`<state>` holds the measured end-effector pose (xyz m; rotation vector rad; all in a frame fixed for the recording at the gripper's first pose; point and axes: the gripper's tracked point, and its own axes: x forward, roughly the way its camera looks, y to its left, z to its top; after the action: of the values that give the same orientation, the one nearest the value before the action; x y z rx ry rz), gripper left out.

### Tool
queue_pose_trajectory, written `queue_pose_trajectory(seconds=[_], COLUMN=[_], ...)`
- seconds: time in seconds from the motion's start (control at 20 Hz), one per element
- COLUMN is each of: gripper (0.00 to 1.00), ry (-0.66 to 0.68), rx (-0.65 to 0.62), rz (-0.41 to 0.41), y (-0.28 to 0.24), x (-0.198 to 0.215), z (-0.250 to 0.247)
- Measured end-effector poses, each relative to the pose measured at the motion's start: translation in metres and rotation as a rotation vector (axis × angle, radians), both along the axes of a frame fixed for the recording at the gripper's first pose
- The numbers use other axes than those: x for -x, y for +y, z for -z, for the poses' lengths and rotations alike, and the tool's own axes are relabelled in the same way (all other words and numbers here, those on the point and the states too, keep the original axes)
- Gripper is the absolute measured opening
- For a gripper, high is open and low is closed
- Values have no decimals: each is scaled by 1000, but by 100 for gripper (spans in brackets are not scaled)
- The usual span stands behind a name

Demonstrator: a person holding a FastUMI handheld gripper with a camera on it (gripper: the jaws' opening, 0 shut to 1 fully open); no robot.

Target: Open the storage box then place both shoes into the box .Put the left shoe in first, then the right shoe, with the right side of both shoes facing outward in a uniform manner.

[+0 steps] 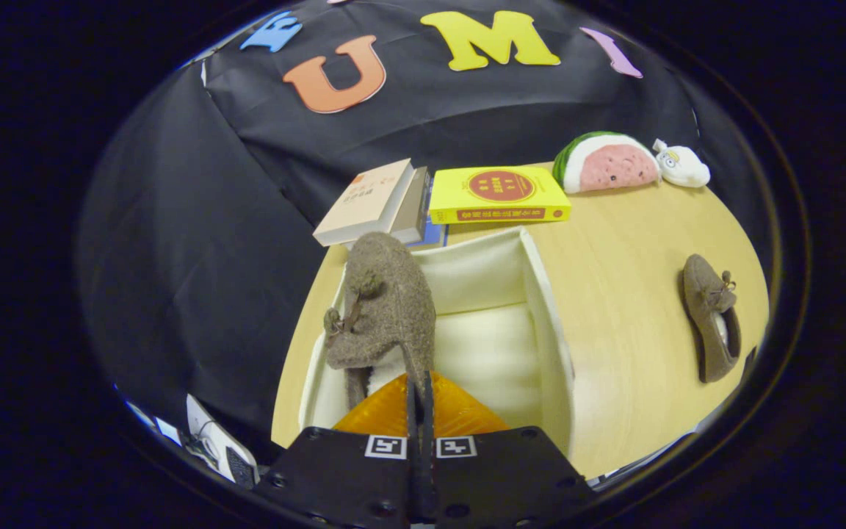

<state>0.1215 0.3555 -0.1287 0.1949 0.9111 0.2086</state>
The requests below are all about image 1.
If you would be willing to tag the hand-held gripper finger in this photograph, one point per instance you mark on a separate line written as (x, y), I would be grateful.
(429, 419)
(413, 419)

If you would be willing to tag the beige fabric storage box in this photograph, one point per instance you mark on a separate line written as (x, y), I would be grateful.
(496, 345)

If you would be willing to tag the brown fuzzy shoe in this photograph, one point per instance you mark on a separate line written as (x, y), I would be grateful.
(698, 294)
(386, 294)

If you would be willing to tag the blue book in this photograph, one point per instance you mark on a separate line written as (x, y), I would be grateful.
(434, 234)

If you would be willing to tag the white device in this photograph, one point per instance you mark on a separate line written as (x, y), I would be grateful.
(210, 433)

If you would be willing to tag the grey book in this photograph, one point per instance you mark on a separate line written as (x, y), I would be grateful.
(412, 213)

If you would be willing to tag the beige book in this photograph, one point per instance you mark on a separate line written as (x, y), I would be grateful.
(364, 202)

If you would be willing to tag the yellow book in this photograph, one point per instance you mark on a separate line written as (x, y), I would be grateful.
(460, 195)

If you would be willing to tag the black backdrop cloth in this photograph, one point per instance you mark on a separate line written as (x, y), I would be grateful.
(195, 242)

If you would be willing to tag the watermelon slice plush toy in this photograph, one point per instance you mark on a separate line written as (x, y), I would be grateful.
(614, 167)

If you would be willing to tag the white plush toy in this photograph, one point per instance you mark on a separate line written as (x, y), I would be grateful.
(687, 170)

